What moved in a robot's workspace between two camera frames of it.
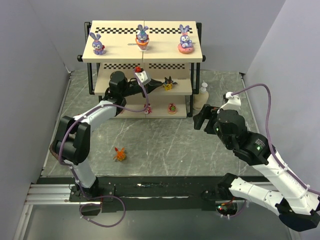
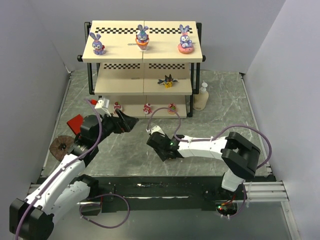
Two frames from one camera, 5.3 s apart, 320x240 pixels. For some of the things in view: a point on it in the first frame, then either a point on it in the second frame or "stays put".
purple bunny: x=97 y=45 stays put
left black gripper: x=146 y=87 → x=120 y=122
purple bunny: x=186 y=46 stays put
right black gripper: x=207 y=118 → x=155 y=144
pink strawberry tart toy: x=172 y=108 stays put
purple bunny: x=142 y=39 stays put
